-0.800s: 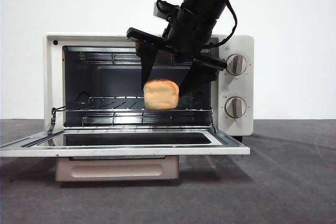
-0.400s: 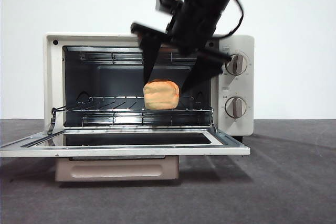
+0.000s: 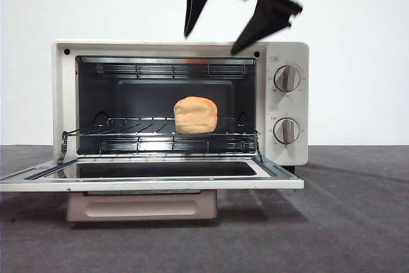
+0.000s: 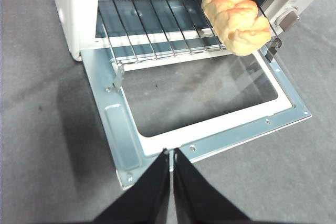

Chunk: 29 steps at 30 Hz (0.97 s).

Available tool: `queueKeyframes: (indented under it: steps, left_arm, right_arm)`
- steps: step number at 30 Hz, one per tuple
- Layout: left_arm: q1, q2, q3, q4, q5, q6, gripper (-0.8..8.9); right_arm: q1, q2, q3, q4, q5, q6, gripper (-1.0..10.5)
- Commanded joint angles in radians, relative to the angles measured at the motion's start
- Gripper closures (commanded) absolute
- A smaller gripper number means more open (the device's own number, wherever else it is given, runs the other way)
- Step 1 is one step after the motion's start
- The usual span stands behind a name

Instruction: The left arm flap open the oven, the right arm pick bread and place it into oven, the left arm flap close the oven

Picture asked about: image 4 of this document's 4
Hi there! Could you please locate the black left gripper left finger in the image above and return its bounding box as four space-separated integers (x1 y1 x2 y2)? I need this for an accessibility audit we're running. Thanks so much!
93 148 171 224

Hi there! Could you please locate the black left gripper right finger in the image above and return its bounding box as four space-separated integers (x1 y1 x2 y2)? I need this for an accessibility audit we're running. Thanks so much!
173 147 250 224

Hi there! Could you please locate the golden braided bread loaf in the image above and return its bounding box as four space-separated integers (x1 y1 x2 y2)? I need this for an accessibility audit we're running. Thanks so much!
201 0 271 57

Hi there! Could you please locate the oven glass door with handle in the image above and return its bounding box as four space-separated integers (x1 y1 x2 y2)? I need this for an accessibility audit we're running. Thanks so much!
80 47 313 190

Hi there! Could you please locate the oven timer dial knob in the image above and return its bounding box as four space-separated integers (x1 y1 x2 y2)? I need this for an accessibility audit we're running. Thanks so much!
274 8 300 32

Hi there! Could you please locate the white Toshiba toaster oven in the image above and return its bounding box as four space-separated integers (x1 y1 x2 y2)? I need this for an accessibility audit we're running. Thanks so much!
47 0 336 63

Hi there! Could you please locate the oven wire rack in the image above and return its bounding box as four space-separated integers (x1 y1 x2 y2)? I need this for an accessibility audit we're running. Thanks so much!
98 0 228 65

